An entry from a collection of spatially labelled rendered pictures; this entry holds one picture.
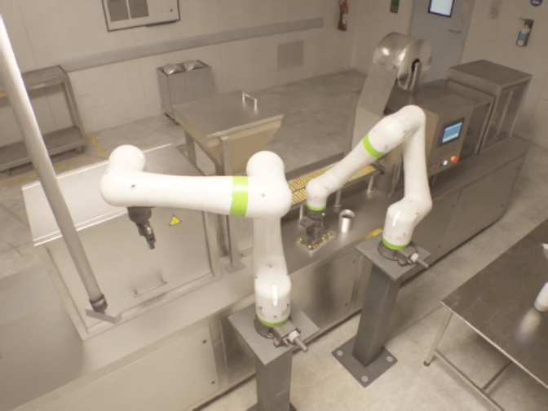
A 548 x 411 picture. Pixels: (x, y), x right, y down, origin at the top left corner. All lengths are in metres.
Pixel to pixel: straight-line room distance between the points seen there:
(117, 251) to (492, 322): 1.69
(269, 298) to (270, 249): 0.19
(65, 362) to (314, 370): 1.41
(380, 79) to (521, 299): 1.36
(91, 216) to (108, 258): 0.20
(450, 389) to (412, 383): 0.23
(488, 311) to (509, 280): 0.27
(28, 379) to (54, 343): 0.17
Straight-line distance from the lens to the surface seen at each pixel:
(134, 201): 1.10
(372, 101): 2.31
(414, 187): 1.85
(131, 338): 1.77
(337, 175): 1.85
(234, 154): 1.67
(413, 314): 2.92
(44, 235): 1.51
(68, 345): 1.85
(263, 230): 1.38
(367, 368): 2.58
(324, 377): 2.52
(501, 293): 2.25
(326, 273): 2.13
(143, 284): 1.76
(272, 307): 1.40
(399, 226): 1.76
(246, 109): 1.71
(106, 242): 1.57
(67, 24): 5.21
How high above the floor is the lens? 2.19
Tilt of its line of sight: 37 degrees down
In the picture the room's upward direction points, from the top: straight up
